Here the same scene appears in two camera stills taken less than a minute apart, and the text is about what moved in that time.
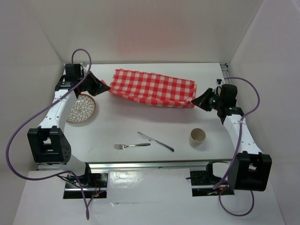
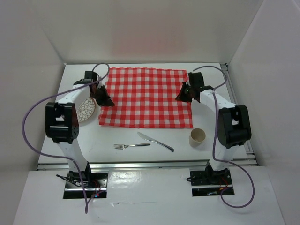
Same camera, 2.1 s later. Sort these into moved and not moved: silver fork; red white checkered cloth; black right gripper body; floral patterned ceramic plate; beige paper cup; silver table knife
Moved: black right gripper body; red white checkered cloth
Not moved: silver fork; silver table knife; beige paper cup; floral patterned ceramic plate
